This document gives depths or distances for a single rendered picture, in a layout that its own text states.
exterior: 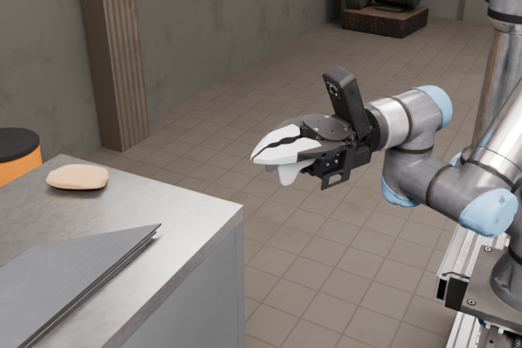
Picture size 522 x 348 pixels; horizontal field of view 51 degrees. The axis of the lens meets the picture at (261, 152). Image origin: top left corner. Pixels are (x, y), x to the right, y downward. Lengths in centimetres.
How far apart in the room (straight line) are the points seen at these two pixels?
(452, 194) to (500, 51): 32
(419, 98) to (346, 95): 18
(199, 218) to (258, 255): 161
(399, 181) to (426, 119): 11
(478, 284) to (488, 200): 40
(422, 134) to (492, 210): 16
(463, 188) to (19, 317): 78
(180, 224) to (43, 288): 33
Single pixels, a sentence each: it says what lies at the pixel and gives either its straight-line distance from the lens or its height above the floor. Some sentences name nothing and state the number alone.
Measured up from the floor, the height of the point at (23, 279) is 107.
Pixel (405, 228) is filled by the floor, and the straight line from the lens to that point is 320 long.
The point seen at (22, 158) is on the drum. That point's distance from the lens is 288.
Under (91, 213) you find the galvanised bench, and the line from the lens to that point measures 138.
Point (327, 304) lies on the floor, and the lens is 264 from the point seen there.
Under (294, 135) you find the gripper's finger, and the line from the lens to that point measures 74.
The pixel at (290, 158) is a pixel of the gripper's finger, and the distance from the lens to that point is 71.
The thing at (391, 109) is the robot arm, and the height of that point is 147.
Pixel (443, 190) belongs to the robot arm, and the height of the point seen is 135.
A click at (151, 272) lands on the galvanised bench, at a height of 105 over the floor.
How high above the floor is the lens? 178
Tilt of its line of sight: 27 degrees down
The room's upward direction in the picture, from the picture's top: straight up
